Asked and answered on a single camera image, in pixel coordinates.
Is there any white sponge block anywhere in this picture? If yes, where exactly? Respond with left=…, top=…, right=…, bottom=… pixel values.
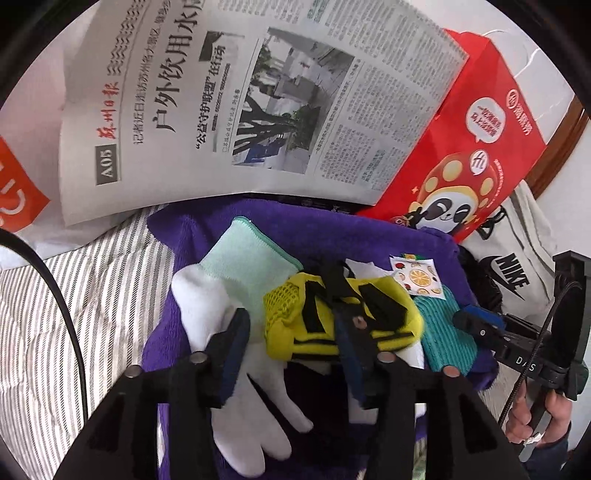
left=344, top=258, right=426, bottom=423

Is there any person's right forearm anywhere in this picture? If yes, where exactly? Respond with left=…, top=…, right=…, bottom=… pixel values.
left=519, top=434, right=575, bottom=480

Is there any newspaper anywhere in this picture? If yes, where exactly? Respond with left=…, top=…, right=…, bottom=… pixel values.
left=58, top=0, right=471, bottom=227

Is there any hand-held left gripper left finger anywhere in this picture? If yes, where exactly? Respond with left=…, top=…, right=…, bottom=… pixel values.
left=53, top=307, right=252, bottom=480

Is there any white glove with mint cuff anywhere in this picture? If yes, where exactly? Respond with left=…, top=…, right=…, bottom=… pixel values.
left=171, top=216, right=315, bottom=478

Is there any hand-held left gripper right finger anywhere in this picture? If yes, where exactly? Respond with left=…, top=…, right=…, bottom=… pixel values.
left=332, top=300, right=532, bottom=480

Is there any wooden frame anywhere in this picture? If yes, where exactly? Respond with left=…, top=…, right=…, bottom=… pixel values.
left=531, top=95, right=591, bottom=199

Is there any person's right hand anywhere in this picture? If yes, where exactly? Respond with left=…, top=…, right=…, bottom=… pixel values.
left=505, top=383, right=573, bottom=448

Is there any fruit print white packet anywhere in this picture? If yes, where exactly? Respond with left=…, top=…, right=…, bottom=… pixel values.
left=389, top=253, right=445, bottom=300

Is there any striped bedsheet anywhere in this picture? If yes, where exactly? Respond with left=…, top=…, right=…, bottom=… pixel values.
left=0, top=203, right=185, bottom=480

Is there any white shopping bag orange logo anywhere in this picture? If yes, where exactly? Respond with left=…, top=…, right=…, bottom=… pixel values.
left=0, top=28, right=158, bottom=271

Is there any red panda paper bag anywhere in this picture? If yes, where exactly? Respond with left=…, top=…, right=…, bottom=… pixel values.
left=355, top=28, right=561, bottom=245

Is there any thick black cable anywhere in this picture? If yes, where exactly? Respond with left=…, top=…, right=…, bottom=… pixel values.
left=0, top=228, right=90, bottom=416

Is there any purple towel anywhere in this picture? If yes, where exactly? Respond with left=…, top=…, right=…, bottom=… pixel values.
left=142, top=198, right=499, bottom=480

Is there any teal cloth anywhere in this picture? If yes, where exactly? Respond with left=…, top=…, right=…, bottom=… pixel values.
left=411, top=293, right=478, bottom=377

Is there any white waist bag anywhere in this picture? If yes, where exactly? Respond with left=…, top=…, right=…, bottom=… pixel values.
left=462, top=182, right=561, bottom=319

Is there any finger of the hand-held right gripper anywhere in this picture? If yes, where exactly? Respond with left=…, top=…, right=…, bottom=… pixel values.
left=452, top=305, right=541, bottom=365

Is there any yellow black mesh glove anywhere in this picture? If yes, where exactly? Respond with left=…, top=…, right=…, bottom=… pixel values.
left=263, top=263, right=426, bottom=363

